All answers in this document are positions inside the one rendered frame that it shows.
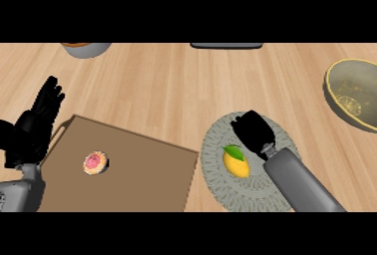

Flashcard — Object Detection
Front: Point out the grey woven round placemat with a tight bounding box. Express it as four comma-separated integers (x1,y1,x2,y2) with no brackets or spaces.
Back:
200,111,302,213

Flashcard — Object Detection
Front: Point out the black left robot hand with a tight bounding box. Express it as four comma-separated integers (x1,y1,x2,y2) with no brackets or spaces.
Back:
0,76,68,169

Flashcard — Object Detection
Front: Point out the grey bowl with yellow rim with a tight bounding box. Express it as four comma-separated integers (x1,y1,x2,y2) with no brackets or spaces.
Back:
322,58,377,133

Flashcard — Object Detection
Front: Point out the brown cutting board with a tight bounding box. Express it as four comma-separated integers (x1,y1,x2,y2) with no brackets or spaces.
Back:
37,114,200,213

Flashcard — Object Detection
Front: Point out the grey cup with brown contents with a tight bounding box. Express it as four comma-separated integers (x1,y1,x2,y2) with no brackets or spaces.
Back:
59,42,114,60

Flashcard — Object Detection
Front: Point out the yellow fruit with green leaf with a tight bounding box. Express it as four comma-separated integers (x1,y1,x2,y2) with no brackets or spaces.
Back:
220,144,251,179

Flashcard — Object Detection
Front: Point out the pink frosted cupcake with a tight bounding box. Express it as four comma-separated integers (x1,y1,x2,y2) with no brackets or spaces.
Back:
81,150,111,176

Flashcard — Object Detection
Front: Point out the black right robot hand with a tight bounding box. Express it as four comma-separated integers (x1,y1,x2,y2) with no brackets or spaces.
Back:
229,110,278,161

